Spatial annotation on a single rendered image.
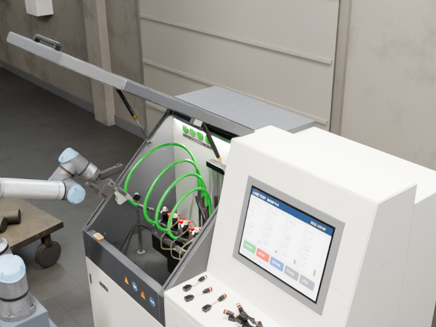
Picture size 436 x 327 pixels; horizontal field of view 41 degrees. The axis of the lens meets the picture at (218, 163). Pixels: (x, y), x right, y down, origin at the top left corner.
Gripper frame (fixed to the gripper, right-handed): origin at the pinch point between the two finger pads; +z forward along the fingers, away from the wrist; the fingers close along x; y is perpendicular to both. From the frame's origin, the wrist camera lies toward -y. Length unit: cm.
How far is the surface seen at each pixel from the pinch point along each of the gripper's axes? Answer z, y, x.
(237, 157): 11, -40, 39
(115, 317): 37, 52, -16
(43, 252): 26, 79, -161
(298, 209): 28, -36, 71
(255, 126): 19, -58, 15
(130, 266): 17.1, 23.8, 7.8
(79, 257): 52, 70, -170
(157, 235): 24.0, 7.1, -7.2
